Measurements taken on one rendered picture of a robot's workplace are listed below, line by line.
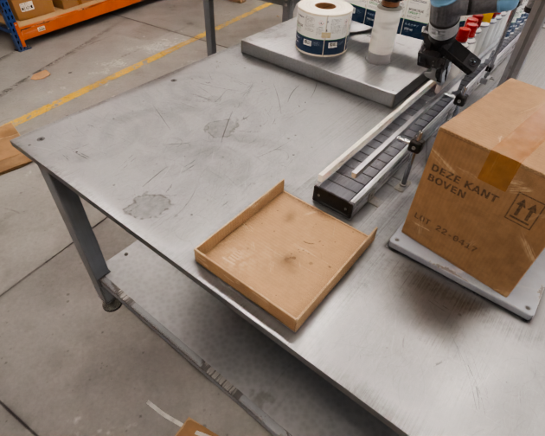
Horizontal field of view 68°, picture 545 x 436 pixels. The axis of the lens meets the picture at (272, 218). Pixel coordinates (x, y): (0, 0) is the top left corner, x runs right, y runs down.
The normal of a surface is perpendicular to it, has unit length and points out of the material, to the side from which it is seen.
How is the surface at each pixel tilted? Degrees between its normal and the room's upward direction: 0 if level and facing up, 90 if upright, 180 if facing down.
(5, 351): 0
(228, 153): 0
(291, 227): 0
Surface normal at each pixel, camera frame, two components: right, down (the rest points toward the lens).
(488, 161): -0.72, 0.46
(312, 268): 0.04, -0.71
